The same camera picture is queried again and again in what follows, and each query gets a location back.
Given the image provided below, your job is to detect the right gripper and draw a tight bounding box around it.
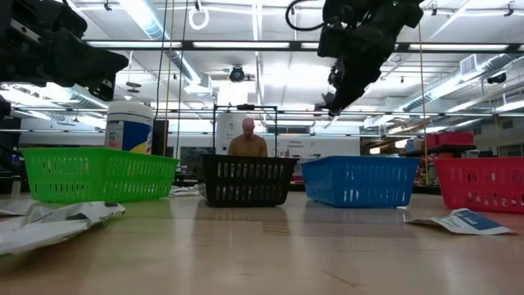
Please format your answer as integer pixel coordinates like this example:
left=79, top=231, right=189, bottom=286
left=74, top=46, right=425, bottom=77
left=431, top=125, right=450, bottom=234
left=321, top=0, right=397, bottom=118

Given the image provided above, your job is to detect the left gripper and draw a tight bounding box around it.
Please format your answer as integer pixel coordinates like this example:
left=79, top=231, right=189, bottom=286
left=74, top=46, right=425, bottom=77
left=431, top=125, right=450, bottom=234
left=0, top=0, right=130, bottom=102

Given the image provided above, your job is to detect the white packet blue square print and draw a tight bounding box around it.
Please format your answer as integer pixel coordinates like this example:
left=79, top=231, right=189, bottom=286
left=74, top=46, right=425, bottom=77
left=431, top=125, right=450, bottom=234
left=404, top=207, right=516, bottom=237

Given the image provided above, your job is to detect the white wipes canister blue label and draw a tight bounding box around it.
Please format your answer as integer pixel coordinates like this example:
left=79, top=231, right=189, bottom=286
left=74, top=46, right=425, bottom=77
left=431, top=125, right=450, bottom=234
left=104, top=101, right=155, bottom=156

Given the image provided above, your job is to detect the blue plastic basket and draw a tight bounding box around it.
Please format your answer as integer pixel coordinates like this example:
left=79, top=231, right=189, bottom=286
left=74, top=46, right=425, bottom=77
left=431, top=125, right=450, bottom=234
left=300, top=155, right=421, bottom=209

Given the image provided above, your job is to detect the green plastic basket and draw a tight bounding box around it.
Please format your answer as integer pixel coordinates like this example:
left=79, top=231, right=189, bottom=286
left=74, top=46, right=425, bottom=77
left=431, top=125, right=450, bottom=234
left=20, top=147, right=180, bottom=204

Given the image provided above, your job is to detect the black overhead light bar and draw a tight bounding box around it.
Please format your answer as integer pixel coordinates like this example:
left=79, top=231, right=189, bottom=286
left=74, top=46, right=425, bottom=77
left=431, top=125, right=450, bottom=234
left=81, top=39, right=524, bottom=53

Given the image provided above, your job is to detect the black upright panel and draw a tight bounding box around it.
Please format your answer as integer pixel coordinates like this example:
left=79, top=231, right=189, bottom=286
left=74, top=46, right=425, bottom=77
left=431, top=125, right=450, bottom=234
left=151, top=119, right=169, bottom=157

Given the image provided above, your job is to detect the person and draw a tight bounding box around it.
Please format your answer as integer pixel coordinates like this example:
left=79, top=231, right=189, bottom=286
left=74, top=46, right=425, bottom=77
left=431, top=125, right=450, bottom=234
left=227, top=117, right=269, bottom=158

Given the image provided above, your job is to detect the black plastic basket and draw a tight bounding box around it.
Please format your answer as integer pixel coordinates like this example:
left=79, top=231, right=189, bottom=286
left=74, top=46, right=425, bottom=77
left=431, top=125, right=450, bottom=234
left=201, top=154, right=299, bottom=208

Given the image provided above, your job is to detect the white machine cabinet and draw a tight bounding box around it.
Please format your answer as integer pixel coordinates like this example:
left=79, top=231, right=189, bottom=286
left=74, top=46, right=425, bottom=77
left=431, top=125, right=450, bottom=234
left=215, top=112, right=263, bottom=157

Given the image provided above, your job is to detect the long white packet dark end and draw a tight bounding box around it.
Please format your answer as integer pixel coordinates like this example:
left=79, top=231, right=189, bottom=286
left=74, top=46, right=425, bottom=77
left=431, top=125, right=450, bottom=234
left=0, top=200, right=127, bottom=256

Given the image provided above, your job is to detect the red plastic basket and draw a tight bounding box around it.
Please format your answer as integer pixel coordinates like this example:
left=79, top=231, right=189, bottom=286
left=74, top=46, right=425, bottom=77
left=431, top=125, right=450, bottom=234
left=433, top=157, right=524, bottom=215

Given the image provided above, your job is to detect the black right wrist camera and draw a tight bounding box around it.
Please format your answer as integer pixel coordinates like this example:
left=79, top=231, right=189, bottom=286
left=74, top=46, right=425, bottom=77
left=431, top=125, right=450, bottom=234
left=317, top=22, right=350, bottom=59

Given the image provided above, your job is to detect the black hanging cable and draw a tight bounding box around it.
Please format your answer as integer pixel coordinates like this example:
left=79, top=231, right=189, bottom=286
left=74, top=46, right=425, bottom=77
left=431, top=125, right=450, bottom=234
left=155, top=0, right=169, bottom=124
left=175, top=0, right=190, bottom=157

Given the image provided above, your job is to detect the right wrist cable loop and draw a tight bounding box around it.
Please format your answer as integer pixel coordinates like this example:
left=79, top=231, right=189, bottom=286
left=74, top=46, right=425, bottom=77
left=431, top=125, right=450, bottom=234
left=284, top=0, right=328, bottom=33

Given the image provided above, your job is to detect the silver air duct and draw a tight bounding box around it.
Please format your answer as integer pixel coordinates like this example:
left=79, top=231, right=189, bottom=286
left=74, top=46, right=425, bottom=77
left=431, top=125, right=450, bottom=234
left=118, top=0, right=214, bottom=98
left=399, top=52, right=524, bottom=114

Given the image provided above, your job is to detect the black tube frame stand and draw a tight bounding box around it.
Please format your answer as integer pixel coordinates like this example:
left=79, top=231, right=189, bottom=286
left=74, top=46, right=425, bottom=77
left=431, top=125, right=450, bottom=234
left=211, top=103, right=279, bottom=157

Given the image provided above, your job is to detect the black overhead camera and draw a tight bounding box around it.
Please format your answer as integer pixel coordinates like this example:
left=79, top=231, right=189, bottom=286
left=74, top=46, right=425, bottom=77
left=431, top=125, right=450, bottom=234
left=228, top=64, right=246, bottom=84

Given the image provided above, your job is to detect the white hanging ring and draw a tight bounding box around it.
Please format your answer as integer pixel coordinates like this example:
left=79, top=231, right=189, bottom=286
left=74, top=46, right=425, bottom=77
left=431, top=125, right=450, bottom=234
left=187, top=5, right=210, bottom=31

